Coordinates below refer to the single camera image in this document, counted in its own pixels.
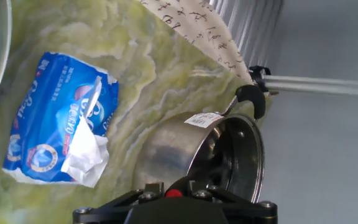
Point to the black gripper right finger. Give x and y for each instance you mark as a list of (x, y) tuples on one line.
[(244, 208)]

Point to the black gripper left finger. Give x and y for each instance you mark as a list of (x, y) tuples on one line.
[(117, 203)]

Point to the blue tissue pack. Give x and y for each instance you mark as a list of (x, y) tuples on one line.
[(48, 124)]

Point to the green marble patterned mat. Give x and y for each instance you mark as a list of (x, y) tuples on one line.
[(154, 77)]

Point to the black pole clamp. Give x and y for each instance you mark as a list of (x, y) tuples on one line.
[(258, 76)]

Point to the aluminium pole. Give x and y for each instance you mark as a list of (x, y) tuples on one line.
[(322, 85)]

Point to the beige calligraphy cloth strip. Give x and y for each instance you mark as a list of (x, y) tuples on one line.
[(197, 28)]

